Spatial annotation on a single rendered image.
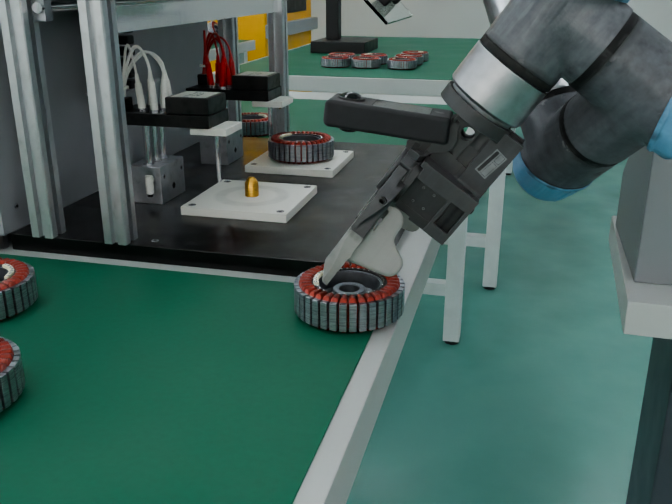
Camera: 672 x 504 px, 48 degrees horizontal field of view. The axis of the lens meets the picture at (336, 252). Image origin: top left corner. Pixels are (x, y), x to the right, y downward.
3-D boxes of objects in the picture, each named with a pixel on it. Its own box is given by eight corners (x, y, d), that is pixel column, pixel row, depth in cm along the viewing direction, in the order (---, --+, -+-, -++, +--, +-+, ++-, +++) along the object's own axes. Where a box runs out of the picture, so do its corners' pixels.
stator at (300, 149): (343, 153, 131) (343, 132, 129) (318, 167, 121) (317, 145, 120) (286, 148, 135) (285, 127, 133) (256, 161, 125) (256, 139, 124)
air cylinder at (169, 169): (186, 191, 112) (183, 155, 110) (163, 204, 105) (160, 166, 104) (155, 188, 113) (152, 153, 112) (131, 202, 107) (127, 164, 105)
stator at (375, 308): (413, 297, 80) (415, 265, 79) (389, 343, 70) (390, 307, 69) (315, 285, 83) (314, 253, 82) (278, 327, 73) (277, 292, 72)
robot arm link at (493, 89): (476, 43, 61) (482, 35, 68) (441, 88, 63) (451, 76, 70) (548, 99, 61) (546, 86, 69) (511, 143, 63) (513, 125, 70)
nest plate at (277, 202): (317, 193, 111) (317, 185, 111) (286, 223, 98) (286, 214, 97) (223, 186, 115) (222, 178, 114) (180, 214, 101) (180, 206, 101)
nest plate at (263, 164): (353, 157, 133) (353, 150, 133) (332, 178, 120) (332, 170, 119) (274, 152, 137) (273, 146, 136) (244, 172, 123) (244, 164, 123)
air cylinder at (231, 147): (243, 155, 134) (242, 125, 132) (228, 165, 127) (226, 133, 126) (217, 154, 135) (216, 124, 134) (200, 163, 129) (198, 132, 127)
